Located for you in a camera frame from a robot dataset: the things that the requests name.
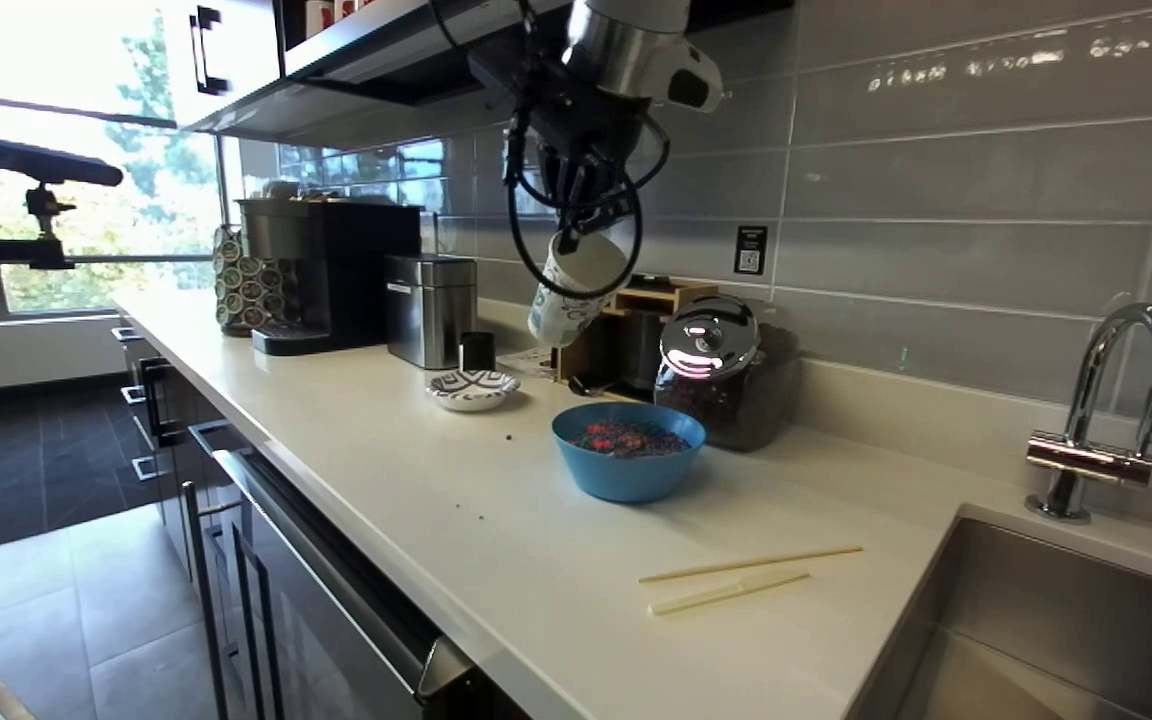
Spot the blue plastic bowl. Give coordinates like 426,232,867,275
550,401,713,507

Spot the brushed steel canister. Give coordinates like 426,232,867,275
381,253,483,371

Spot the black cabinet handle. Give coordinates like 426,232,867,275
184,3,234,99

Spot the black coffee machine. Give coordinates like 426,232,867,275
234,197,428,354

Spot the stainless steel sink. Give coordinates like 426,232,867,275
854,512,1152,720

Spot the patterned white paper cup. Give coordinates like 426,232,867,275
525,232,640,354

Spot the chrome kitchen faucet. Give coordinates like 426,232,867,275
1021,301,1152,524

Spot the colourful candy pile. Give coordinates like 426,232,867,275
573,420,687,459

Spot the small black cup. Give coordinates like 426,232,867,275
458,326,499,374

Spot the white upper cabinet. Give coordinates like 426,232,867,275
153,0,287,137

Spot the black toaster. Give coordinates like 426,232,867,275
550,275,720,401

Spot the dark open wall shelf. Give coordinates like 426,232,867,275
182,0,797,152

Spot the dark dishwasher front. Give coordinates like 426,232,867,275
184,416,475,720

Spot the patterned glass jar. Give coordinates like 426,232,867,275
208,219,287,339

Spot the black wall outlet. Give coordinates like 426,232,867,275
731,225,774,279

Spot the blue patterned paper plate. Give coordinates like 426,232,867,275
419,369,525,416

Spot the pale wooden chopstick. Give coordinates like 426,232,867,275
637,540,867,588
648,566,818,619

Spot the black camera on stand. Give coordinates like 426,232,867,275
0,131,127,275

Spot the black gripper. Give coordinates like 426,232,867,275
508,70,669,259

